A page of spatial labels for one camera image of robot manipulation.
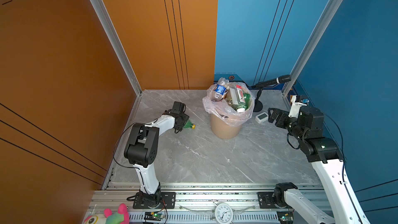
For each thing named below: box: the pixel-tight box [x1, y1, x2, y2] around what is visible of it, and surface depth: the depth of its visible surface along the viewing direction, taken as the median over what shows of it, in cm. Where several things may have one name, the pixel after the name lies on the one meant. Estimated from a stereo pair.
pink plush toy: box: [83, 203, 130, 224], surface depth 67 cm
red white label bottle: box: [235, 84, 246, 104], surface depth 76 cm
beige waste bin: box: [210, 113, 243, 139], surface depth 94 cm
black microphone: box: [251, 74, 292, 89], surface depth 89 cm
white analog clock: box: [215, 202, 234, 224], surface depth 68 cm
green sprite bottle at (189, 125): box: [183, 119, 196, 130], surface depth 100 cm
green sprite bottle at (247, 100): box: [243, 92, 251, 111], surface depth 81 cm
